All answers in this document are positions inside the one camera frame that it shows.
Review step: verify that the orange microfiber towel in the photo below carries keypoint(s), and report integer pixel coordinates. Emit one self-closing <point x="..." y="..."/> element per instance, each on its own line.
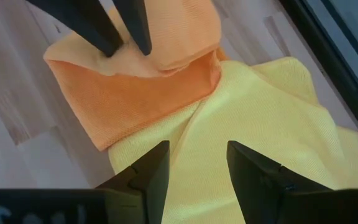
<point x="120" y="105"/>

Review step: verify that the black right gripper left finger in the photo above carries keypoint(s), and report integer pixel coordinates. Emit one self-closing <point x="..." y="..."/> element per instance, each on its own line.
<point x="154" y="186"/>

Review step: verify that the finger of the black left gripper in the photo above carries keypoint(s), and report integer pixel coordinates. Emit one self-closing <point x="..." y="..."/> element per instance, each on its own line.
<point x="82" y="21"/>
<point x="135" y="25"/>

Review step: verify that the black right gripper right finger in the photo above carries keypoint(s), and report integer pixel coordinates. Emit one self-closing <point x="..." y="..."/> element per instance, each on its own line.
<point x="259" y="186"/>

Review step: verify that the yellow microfiber towel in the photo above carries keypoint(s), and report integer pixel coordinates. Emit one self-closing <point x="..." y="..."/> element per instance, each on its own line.
<point x="244" y="118"/>

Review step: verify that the black aluminium table frame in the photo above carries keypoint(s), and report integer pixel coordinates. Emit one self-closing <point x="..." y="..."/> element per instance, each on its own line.
<point x="328" y="59"/>

